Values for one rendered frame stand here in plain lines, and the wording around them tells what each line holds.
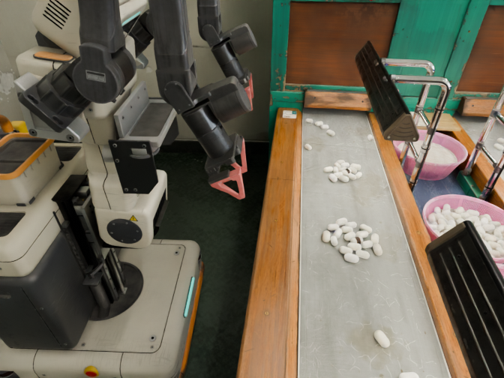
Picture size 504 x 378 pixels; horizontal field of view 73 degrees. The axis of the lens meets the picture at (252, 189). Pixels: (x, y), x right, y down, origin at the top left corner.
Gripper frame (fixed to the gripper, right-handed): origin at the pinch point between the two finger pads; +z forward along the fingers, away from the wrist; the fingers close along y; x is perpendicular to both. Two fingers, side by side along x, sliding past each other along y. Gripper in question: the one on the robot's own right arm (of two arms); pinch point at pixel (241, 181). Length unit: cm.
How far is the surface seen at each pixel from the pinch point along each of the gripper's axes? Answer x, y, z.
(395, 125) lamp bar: -35.0, 11.7, 8.3
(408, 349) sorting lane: -20.6, -23.2, 39.2
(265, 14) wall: -4, 173, 0
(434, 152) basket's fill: -53, 59, 57
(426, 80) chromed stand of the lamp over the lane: -48, 32, 12
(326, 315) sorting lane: -6.2, -15.9, 31.9
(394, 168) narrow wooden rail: -35, 41, 44
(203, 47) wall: 41, 173, 0
